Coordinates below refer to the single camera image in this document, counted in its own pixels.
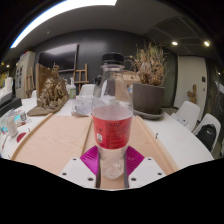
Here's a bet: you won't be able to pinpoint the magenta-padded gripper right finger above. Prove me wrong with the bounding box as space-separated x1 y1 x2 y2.
123 145 167 190

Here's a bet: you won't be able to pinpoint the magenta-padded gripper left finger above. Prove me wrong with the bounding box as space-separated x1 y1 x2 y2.
59 145 102 190

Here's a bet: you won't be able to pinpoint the clear red-labelled water bottle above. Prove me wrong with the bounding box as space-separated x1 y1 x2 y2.
91 52 134 180

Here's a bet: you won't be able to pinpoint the black backpack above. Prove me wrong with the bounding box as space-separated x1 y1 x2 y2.
195 123 218 153

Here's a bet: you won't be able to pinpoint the dried plant in grey pot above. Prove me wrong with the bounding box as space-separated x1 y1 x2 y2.
129 42 169 121

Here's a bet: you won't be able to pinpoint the white plastic chair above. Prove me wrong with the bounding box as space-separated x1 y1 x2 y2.
78 83 96 98
193 113 222 154
174 100 201 132

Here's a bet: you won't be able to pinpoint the green-labelled spray bottle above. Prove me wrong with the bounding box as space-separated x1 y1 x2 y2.
68 77 77 100

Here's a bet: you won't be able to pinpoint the brown sculpture on wooden base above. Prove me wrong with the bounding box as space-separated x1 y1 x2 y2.
27 63 70 117

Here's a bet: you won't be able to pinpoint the iridescent purple teal sheet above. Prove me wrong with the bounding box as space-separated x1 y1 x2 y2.
0 113 21 133

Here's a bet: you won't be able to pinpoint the wooden figure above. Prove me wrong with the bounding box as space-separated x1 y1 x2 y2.
186 83 198 104

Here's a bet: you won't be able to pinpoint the brown cardboard box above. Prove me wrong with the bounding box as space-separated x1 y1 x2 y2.
122 69 141 89

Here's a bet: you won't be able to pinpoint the wooden easel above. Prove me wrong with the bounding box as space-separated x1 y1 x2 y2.
73 63 90 93
24 66 36 98

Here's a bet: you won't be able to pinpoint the white cabinet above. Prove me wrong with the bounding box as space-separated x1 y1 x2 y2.
14 50 37 99

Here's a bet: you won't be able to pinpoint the round ceiling spotlights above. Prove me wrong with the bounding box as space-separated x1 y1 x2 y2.
170 39 212 48

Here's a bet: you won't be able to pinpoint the long ceiling light strip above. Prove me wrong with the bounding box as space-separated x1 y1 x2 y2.
9 0 118 49

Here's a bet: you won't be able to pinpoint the black wall monitor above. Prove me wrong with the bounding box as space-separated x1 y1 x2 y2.
37 43 80 73

